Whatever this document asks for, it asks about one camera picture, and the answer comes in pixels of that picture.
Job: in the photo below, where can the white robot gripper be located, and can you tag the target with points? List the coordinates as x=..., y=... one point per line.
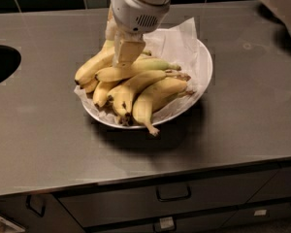
x=132, y=14

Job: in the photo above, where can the short banana under pile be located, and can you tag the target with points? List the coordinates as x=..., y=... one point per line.
x=113, y=92

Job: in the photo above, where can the small banana lower left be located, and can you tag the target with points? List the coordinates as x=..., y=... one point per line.
x=101, y=93

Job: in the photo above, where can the white bowl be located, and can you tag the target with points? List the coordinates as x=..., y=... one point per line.
x=202, y=68

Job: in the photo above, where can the white paper liner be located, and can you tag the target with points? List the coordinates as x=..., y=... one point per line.
x=177, y=42

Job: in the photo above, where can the dark round sink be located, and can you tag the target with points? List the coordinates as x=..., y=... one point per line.
x=10, y=60

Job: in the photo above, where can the left cabinet door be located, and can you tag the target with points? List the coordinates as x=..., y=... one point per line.
x=40, y=213

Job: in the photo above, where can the lower drawer with label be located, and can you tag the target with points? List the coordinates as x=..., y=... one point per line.
x=192, y=223

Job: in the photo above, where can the right drawer front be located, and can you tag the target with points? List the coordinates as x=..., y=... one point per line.
x=279, y=186

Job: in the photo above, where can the lower right drawer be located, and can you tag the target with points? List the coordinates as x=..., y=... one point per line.
x=258, y=214

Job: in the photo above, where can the middle drawer with handle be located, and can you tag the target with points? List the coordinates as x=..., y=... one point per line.
x=107, y=207

